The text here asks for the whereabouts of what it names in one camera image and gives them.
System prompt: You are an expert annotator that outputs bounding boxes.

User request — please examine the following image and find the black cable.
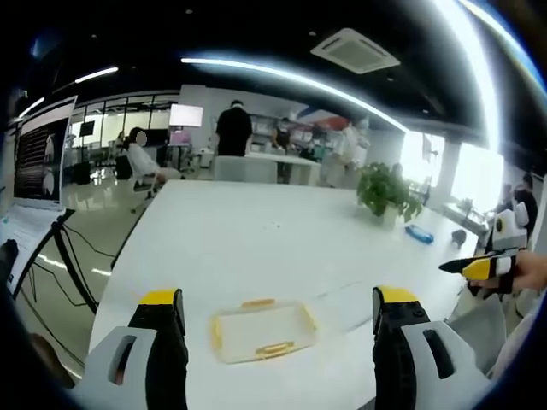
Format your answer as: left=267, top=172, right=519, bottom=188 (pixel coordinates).
left=32, top=221, right=119, bottom=308

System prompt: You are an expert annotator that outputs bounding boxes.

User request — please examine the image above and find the person's right hand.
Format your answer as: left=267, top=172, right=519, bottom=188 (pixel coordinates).
left=515, top=250, right=547, bottom=296

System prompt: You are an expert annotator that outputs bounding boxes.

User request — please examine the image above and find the long ceiling light strip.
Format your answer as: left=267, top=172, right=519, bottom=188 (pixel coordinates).
left=179, top=56, right=407, bottom=134

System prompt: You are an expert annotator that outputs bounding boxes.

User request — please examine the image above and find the office chair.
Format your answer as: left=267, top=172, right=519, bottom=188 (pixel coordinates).
left=114, top=153, right=162, bottom=214

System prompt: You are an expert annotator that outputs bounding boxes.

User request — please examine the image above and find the blue flat case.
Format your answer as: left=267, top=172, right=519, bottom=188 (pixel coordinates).
left=404, top=223, right=435, bottom=246

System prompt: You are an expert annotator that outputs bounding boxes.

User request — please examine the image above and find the clear container with yellow clips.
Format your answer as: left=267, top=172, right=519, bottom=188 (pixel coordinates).
left=208, top=297, right=321, bottom=366

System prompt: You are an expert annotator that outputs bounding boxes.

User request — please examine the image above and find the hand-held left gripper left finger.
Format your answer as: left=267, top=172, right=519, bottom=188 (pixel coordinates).
left=73, top=288, right=190, bottom=410

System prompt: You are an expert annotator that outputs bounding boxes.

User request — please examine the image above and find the black tripod stand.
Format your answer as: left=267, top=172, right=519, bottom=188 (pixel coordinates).
left=25, top=208, right=100, bottom=316

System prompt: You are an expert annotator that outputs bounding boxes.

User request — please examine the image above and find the green potted plant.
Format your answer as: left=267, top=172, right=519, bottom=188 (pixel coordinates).
left=356, top=161, right=425, bottom=228

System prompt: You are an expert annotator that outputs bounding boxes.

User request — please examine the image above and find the short ceiling light strip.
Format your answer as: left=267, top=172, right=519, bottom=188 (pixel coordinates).
left=74, top=65, right=120, bottom=84

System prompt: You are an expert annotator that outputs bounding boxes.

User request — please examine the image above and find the background monitor screen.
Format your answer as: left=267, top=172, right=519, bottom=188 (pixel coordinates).
left=168, top=103, right=204, bottom=128

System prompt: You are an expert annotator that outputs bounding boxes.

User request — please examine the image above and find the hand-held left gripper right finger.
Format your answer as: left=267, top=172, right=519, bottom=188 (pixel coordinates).
left=370, top=284, right=493, bottom=410

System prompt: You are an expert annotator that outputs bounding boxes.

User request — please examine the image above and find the white counter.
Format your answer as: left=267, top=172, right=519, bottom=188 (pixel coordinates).
left=213, top=152, right=322, bottom=186

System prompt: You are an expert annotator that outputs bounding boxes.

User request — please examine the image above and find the ceiling air conditioner vent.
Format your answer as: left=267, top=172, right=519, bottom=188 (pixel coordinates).
left=309, top=27, right=402, bottom=75

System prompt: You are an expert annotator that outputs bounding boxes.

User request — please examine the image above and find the open laptop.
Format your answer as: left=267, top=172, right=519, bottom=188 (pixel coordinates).
left=0, top=95, right=79, bottom=296

